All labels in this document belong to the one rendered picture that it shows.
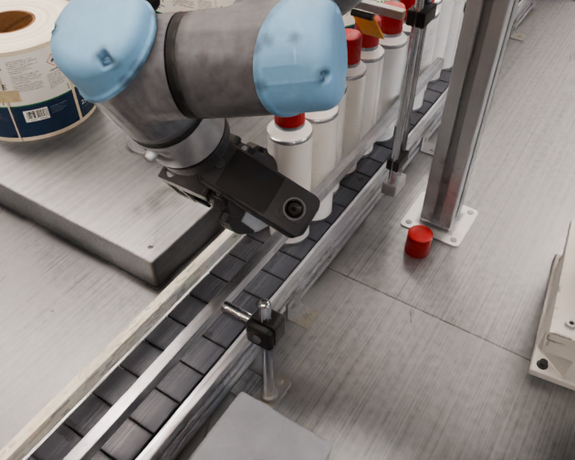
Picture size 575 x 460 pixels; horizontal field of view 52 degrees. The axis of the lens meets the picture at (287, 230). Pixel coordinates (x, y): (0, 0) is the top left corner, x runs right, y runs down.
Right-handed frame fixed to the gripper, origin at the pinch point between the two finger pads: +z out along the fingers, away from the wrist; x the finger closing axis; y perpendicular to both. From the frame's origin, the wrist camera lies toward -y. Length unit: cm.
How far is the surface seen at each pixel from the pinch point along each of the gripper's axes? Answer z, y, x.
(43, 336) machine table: -2.2, 18.2, 24.8
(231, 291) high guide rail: -9.0, -4.0, 10.2
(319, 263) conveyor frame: 8.2, -5.1, 1.2
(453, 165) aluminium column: 9.2, -14.7, -17.8
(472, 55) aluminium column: -3.0, -13.6, -25.9
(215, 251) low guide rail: -1.2, 3.8, 6.6
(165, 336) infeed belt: -3.8, 2.8, 17.6
